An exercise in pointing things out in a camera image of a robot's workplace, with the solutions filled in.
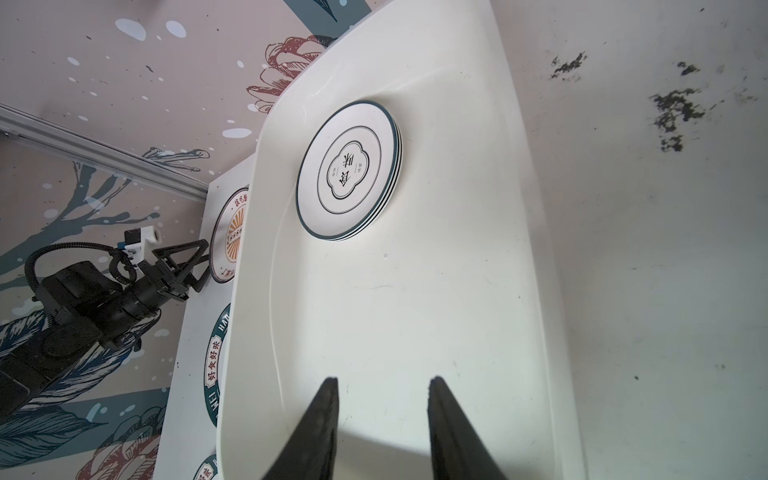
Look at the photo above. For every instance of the white flower plate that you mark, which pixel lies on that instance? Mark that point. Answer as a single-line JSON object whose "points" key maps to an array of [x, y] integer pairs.
{"points": [[349, 171]]}

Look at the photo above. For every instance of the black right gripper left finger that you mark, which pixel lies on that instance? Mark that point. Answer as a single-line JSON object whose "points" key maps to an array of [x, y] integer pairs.
{"points": [[311, 449]]}

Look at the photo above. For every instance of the horizontal aluminium frame bar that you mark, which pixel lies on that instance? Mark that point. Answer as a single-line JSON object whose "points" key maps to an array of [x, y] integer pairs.
{"points": [[46, 136]]}

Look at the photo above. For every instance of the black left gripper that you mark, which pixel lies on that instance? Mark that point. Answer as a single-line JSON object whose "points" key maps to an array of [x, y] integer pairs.
{"points": [[164, 282]]}

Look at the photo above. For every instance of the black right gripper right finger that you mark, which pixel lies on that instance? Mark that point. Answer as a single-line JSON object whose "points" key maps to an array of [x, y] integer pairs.
{"points": [[457, 451]]}

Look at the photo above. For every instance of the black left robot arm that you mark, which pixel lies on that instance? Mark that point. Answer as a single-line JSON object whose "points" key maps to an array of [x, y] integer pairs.
{"points": [[88, 308]]}

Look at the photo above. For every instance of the green rim plate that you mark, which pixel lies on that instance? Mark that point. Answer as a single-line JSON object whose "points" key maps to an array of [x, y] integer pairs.
{"points": [[208, 469], [212, 372]]}

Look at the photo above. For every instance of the orange sunburst plate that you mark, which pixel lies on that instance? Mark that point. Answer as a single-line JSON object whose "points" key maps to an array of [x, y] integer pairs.
{"points": [[227, 236]]}

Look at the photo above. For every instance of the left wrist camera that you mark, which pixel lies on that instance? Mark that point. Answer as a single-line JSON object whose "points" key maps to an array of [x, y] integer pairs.
{"points": [[139, 243]]}

